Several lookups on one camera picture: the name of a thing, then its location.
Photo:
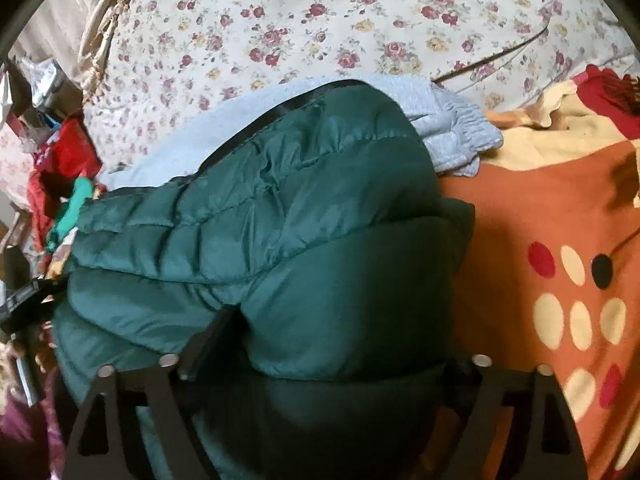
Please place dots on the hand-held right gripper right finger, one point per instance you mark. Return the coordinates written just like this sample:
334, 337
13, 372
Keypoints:
487, 402

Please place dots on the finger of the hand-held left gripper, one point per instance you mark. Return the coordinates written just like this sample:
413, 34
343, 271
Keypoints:
25, 302

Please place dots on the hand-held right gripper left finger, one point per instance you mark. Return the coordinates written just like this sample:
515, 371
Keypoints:
200, 352

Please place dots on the dark green puffer jacket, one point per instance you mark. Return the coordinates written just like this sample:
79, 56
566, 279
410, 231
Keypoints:
300, 210

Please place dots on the teal green cloth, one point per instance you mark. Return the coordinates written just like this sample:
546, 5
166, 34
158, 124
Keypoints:
70, 215

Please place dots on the purple patterned cloth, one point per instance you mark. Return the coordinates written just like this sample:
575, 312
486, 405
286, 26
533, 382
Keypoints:
25, 435

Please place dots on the red cloth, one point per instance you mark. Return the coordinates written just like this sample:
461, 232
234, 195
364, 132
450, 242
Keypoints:
65, 155

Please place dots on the orange printed blanket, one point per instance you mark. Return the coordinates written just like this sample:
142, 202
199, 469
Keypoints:
550, 200

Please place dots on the silver foil bag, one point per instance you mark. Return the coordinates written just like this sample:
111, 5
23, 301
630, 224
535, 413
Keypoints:
47, 82

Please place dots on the light blue fleece garment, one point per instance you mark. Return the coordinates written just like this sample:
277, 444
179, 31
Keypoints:
450, 130

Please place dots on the beige mattress edge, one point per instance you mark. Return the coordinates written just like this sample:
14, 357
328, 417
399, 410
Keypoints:
102, 30

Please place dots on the floral bedsheet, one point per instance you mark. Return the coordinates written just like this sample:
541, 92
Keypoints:
325, 20

